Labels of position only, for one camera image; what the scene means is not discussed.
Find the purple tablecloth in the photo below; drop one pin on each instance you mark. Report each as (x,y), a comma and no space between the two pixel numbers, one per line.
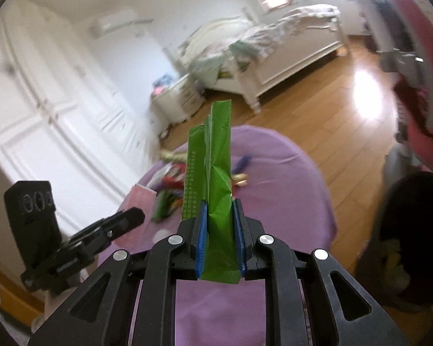
(281,194)

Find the white air conditioner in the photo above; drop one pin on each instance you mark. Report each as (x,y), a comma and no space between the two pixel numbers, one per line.
(113,21)

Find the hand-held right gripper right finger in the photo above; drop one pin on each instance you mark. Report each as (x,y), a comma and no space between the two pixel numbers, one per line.
(240,239)

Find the pile of colourful snack wrappers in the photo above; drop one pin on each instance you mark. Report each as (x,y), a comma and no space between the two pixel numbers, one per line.
(169,191)

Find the pink desk chair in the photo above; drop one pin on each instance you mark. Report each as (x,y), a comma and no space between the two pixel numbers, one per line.
(429,90)

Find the gold wrapper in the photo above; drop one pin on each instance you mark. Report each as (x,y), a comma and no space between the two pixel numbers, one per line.
(240,179)

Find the white nightstand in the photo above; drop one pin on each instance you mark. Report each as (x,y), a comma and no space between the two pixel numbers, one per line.
(176,99)

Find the white wardrobe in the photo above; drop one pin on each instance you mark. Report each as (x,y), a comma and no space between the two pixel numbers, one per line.
(57,108)

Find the black trash bin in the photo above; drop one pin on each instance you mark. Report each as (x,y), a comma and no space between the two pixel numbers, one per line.
(407,238)

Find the floral blanket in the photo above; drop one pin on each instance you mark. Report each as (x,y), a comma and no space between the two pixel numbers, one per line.
(285,29)

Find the white bed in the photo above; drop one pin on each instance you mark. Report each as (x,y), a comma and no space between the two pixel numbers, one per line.
(296,57)

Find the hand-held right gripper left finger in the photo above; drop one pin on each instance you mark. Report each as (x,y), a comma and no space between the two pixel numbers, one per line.
(201,239)

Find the pink paper box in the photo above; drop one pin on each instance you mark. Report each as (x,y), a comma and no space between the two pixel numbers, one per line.
(140,212)

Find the green cloth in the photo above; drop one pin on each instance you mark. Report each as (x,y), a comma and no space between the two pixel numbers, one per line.
(243,52)

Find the green snack wrapper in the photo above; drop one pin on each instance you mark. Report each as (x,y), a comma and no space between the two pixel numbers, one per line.
(218,187)

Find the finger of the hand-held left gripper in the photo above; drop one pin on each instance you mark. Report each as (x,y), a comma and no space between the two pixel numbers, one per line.
(119,223)

